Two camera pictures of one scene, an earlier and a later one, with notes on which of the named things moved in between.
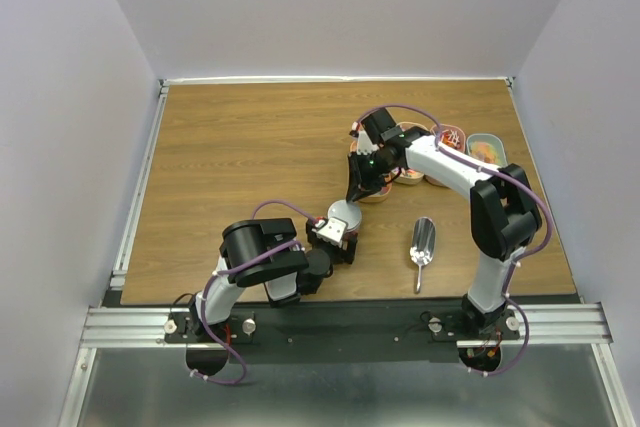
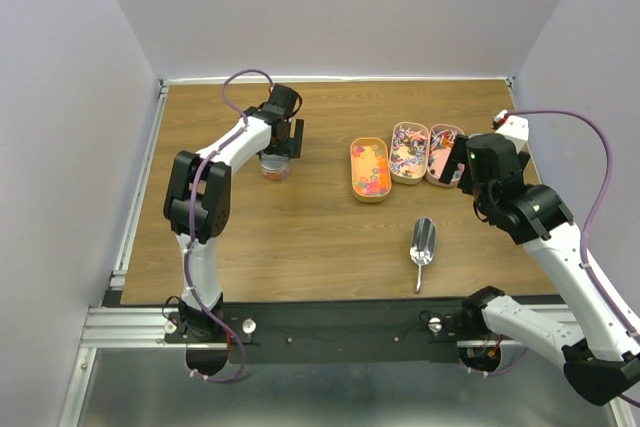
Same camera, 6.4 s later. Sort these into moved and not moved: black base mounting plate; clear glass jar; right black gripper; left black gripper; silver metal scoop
Moved: left black gripper; right black gripper; clear glass jar
Not moved: silver metal scoop; black base mounting plate
